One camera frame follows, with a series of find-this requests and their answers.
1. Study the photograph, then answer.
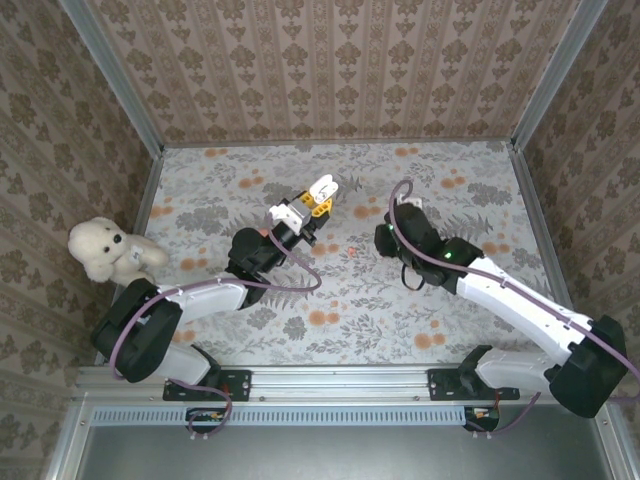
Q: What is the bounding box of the floral patterned table cover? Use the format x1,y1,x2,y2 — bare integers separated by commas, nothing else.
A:
102,141,574,367

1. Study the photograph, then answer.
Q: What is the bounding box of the white teddy bear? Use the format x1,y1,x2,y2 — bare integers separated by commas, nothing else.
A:
67,216,171,285

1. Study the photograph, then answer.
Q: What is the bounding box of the black connector board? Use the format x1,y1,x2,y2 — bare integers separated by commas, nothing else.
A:
185,407,225,434
463,405,501,432

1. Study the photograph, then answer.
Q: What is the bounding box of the grey metal panel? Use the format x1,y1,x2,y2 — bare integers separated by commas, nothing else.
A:
74,422,614,480

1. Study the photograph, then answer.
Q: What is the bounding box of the thin black cable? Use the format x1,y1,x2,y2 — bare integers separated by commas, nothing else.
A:
401,263,427,292

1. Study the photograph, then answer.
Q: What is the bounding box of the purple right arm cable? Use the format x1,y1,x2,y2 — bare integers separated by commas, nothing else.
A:
388,179,640,441

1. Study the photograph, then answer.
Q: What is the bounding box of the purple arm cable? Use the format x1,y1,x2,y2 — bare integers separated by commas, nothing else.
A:
109,230,323,444
388,179,640,441

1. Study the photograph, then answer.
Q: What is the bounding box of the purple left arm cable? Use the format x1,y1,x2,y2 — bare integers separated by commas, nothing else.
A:
109,230,323,444

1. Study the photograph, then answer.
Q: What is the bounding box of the aluminium side rail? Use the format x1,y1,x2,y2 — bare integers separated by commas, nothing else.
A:
507,141,574,311
130,147,166,239

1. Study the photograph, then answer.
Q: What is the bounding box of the long aluminium base rail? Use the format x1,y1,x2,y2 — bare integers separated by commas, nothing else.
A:
74,363,611,404

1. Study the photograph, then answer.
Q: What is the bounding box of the grey slotted cable duct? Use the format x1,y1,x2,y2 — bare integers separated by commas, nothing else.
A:
92,405,469,427

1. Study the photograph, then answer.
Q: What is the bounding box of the aluminium corner post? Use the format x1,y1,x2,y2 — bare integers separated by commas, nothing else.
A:
58,0,166,154
510,0,610,151

